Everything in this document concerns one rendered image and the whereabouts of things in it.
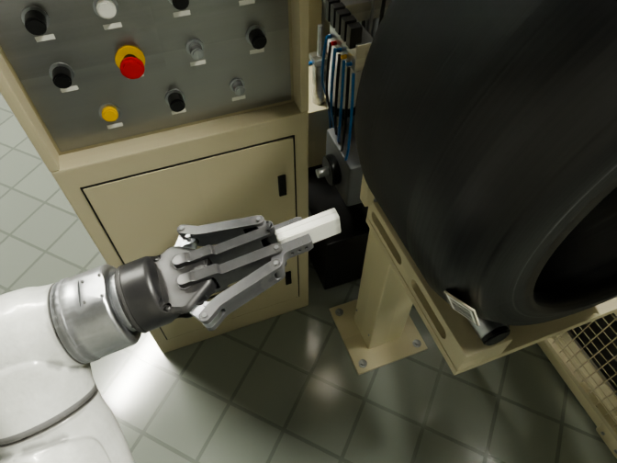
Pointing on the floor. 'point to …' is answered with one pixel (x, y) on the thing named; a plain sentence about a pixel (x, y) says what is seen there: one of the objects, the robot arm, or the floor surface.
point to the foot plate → (363, 362)
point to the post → (380, 299)
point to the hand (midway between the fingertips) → (308, 231)
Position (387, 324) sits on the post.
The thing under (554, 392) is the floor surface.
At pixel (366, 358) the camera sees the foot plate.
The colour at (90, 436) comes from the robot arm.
